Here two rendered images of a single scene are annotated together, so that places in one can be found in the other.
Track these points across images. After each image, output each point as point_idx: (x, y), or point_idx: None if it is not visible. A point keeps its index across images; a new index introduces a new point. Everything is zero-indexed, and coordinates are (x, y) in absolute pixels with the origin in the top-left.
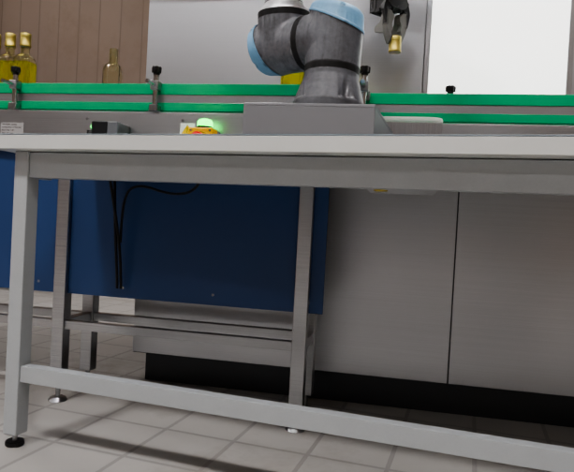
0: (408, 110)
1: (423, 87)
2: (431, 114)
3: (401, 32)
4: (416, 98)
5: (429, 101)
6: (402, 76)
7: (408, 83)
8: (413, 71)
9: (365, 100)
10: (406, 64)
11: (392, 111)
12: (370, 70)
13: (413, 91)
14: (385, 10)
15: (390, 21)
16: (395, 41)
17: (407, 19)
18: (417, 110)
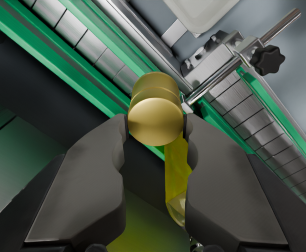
0: (121, 39)
1: None
2: (87, 1)
3: (119, 132)
4: (106, 30)
5: (83, 5)
6: (29, 180)
7: (24, 157)
8: None
9: (239, 39)
10: None
11: (144, 62)
12: (258, 48)
13: (23, 138)
14: (304, 213)
15: (212, 162)
16: (172, 90)
17: (27, 204)
18: (107, 26)
